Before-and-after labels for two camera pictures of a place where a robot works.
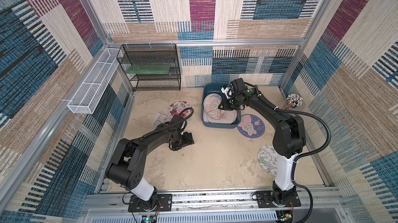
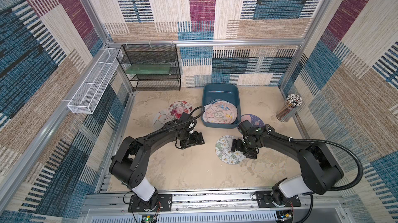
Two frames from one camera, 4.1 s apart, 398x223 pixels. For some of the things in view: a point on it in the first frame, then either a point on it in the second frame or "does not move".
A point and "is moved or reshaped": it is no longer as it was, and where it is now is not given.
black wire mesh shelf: (151, 67) does not move
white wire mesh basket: (87, 96) does not move
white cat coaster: (159, 117) does not move
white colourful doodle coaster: (211, 103) is moved or reshaped
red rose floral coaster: (175, 108) does not move
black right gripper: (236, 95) -> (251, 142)
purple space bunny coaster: (251, 126) does not move
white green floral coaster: (267, 158) -> (223, 151)
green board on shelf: (147, 69) does not move
